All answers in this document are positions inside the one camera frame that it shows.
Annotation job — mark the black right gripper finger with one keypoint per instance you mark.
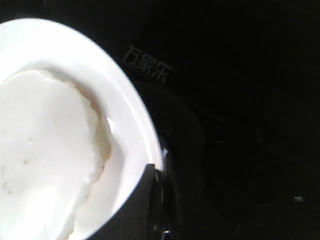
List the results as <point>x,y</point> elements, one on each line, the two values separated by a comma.
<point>140,216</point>

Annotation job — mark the fried egg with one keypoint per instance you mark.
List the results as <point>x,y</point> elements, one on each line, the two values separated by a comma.
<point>53,148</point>

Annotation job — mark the black glass gas hob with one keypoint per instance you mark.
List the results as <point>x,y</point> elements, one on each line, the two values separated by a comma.
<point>233,89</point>

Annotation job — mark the white round plate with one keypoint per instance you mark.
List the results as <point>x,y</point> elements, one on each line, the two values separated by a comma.
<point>32,43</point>

